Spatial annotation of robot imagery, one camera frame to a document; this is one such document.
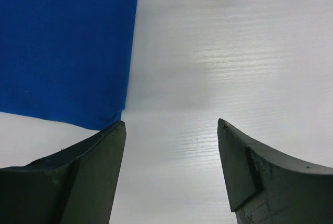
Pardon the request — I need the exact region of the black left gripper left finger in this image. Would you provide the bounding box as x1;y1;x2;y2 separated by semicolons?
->
1;121;126;223

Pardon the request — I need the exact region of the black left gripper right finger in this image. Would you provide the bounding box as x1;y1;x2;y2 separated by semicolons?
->
217;119;332;223

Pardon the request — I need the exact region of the royal blue printed t-shirt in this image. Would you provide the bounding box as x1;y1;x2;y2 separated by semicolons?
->
1;0;137;130

